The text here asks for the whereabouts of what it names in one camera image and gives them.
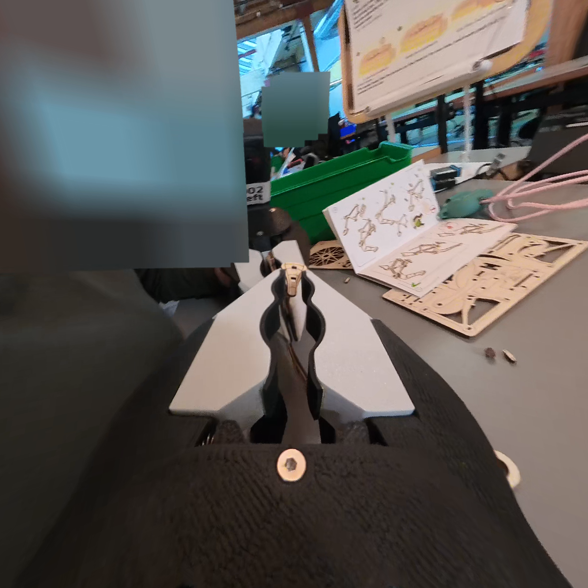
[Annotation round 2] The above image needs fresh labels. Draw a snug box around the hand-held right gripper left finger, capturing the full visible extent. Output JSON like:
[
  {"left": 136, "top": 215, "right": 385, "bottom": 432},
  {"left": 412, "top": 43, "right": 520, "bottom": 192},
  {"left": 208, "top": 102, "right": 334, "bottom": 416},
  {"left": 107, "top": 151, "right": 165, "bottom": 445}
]
[{"left": 169, "top": 270, "right": 289, "bottom": 432}]

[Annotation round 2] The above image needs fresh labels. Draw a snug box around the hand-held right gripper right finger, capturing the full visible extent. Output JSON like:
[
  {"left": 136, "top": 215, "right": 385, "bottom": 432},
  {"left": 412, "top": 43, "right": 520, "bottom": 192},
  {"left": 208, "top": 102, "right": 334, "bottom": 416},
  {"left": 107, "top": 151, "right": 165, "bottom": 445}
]
[{"left": 294, "top": 270, "right": 416, "bottom": 432}]

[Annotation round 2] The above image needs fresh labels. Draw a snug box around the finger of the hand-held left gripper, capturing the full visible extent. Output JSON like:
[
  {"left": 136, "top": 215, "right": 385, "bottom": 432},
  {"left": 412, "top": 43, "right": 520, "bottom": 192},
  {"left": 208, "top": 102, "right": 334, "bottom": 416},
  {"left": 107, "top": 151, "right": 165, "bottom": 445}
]
[
  {"left": 271, "top": 240, "right": 314, "bottom": 273},
  {"left": 233, "top": 249, "right": 273, "bottom": 296}
]

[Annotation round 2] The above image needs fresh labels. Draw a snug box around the engraved wooden saddle part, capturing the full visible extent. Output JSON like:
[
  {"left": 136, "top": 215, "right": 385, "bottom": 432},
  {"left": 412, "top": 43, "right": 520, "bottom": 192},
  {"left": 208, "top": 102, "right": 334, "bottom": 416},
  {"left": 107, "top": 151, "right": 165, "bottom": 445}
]
[{"left": 281, "top": 263, "right": 307, "bottom": 299}]

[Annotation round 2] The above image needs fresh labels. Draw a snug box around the person's left forearm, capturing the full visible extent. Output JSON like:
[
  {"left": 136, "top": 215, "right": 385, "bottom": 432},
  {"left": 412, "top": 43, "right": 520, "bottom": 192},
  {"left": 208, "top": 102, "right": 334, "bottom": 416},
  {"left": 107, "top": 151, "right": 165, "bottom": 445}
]
[{"left": 135, "top": 268, "right": 239, "bottom": 304}]

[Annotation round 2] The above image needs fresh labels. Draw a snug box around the wooden wheel parts sheet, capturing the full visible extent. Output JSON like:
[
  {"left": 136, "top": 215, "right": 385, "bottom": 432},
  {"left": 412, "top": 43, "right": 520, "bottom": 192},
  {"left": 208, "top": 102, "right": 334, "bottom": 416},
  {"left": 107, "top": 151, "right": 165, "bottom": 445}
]
[{"left": 307, "top": 239, "right": 354, "bottom": 271}]

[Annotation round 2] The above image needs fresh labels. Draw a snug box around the green plastic bin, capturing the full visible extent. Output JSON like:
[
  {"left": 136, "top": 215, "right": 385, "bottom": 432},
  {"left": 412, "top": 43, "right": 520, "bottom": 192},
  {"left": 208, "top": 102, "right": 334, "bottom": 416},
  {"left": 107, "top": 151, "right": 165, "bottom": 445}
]
[{"left": 270, "top": 141, "right": 414, "bottom": 245}]

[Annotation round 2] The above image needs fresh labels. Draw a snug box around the white instruction booklet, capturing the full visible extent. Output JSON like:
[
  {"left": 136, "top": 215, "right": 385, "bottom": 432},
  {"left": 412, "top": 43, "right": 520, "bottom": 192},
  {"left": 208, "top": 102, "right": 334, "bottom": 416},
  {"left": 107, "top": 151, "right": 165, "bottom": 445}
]
[{"left": 322, "top": 160, "right": 518, "bottom": 297}]

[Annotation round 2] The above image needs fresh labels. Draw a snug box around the small black box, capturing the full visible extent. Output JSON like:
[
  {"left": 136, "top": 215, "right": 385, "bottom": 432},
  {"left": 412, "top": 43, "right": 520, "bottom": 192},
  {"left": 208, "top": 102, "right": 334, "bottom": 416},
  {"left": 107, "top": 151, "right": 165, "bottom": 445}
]
[{"left": 431, "top": 165, "right": 461, "bottom": 191}]

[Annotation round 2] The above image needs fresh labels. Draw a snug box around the teal device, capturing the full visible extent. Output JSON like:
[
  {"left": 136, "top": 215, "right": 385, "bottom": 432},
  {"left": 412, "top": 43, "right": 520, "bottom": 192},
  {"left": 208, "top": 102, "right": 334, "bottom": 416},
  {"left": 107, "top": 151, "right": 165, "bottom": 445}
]
[{"left": 438, "top": 188, "right": 491, "bottom": 220}]

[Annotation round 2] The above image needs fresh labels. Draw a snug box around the white tape roll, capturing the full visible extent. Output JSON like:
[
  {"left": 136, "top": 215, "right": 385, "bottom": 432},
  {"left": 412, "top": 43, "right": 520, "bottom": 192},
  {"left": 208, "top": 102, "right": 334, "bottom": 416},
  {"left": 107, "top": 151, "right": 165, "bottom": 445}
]
[{"left": 494, "top": 450, "right": 522, "bottom": 488}]

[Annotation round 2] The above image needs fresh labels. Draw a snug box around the wooden instruction board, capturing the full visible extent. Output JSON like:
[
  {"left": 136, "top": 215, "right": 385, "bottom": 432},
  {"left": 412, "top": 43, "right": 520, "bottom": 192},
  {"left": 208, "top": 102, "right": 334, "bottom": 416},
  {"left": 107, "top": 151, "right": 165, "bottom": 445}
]
[{"left": 339, "top": 0, "right": 554, "bottom": 125}]

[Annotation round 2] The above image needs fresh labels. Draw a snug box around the dark grey box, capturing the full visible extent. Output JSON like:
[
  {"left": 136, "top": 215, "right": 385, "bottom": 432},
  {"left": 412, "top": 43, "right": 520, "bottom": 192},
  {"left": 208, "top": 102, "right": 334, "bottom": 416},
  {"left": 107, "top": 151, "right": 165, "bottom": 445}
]
[{"left": 526, "top": 108, "right": 588, "bottom": 175}]

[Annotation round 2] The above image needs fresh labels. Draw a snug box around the pink cable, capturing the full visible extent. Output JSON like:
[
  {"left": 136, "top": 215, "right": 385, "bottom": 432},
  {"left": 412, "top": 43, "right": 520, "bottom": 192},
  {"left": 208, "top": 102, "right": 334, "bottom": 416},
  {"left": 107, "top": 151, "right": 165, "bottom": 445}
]
[{"left": 486, "top": 134, "right": 588, "bottom": 224}]

